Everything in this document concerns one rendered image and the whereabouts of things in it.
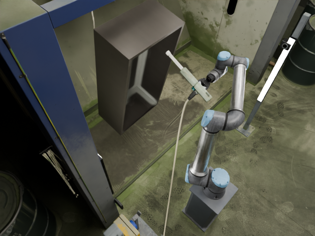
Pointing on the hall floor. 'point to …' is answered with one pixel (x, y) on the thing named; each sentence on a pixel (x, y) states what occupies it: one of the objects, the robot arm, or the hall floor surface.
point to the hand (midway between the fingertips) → (196, 90)
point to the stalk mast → (113, 231)
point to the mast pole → (293, 37)
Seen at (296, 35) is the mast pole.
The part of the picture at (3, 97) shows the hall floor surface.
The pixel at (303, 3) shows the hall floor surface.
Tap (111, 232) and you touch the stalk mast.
